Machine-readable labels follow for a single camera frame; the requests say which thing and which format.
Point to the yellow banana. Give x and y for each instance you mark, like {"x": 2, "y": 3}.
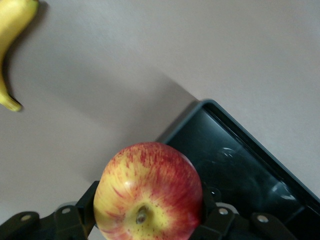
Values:
{"x": 10, "y": 25}

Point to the brown table cover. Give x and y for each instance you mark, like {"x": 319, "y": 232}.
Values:
{"x": 125, "y": 50}

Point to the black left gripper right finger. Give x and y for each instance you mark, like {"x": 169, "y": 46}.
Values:
{"x": 225, "y": 225}

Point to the black plastic box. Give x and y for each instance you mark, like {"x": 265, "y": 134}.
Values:
{"x": 237, "y": 162}

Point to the red yellow apple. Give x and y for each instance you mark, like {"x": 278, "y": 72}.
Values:
{"x": 150, "y": 190}

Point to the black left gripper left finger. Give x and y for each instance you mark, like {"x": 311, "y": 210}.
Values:
{"x": 62, "y": 222}

